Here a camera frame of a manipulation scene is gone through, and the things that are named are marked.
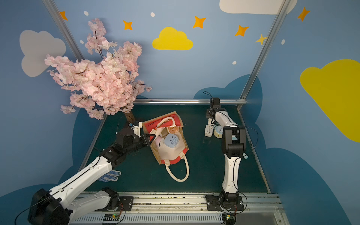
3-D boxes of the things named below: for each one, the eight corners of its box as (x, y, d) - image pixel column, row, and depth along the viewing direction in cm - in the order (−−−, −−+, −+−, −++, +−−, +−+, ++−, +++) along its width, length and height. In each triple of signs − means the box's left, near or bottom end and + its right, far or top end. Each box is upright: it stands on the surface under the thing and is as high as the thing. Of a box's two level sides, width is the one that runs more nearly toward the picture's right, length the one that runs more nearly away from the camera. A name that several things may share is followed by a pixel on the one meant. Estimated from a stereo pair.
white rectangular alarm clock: (204, 136, 105) (204, 133, 103) (205, 126, 111) (205, 124, 108) (211, 137, 105) (212, 134, 102) (212, 127, 110) (213, 125, 108)
